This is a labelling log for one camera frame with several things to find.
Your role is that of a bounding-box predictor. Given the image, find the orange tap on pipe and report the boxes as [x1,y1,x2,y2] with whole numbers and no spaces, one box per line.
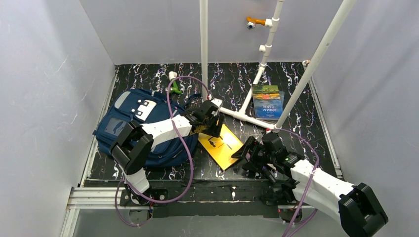
[247,16,266,26]

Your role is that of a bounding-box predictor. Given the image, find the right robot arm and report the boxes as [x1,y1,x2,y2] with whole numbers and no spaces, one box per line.
[231,132,389,237]

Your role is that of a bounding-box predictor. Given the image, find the navy blue student backpack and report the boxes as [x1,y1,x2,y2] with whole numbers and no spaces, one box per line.
[93,88,202,168]

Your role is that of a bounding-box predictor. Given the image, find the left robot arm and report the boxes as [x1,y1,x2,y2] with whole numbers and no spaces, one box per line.
[110,98,224,194]

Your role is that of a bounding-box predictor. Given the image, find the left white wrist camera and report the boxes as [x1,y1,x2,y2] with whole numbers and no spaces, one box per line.
[207,95,223,109]

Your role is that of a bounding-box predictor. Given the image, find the black marker pen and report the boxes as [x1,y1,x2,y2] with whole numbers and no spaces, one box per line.
[261,165,277,184]

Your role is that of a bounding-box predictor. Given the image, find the green white pipe fitting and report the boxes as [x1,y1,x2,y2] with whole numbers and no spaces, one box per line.
[167,71,182,95]

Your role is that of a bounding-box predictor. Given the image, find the white PVC pipe frame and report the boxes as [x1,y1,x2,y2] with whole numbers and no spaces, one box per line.
[199,0,356,130]

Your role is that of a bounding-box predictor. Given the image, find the yellow book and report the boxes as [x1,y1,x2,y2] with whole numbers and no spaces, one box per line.
[198,125,243,171]

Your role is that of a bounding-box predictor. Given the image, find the Animal Farm paperback book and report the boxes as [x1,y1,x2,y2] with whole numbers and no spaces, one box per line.
[252,84,285,120]

